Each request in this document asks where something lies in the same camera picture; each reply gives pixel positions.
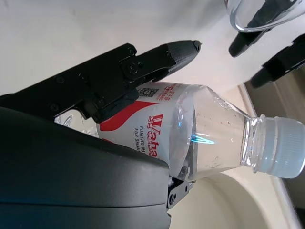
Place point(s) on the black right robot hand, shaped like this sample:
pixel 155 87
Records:
pixel 71 176

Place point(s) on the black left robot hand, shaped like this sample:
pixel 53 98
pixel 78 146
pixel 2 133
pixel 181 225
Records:
pixel 278 62

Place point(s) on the clear glass cup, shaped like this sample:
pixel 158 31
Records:
pixel 240 16

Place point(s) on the clear plastic water bottle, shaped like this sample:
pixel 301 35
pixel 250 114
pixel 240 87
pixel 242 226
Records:
pixel 214 133

